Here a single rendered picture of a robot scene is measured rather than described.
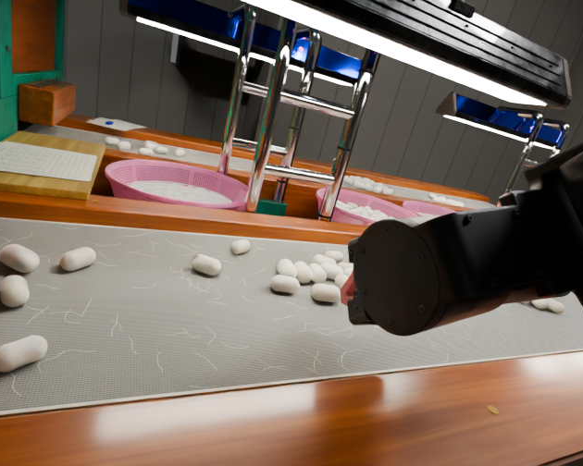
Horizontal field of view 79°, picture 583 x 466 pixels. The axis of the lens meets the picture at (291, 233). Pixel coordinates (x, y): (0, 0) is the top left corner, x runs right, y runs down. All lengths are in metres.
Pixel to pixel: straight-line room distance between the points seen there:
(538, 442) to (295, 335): 0.21
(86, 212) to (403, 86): 2.26
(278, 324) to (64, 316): 0.19
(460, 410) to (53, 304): 0.35
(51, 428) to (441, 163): 2.73
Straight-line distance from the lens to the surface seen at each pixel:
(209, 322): 0.36
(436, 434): 0.30
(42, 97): 0.90
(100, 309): 0.37
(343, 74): 1.06
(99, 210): 0.53
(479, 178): 3.07
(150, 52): 2.93
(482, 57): 0.54
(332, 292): 0.43
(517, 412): 0.37
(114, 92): 2.97
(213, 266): 0.43
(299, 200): 0.95
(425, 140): 2.70
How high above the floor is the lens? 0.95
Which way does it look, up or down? 19 degrees down
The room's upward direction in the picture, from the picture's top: 15 degrees clockwise
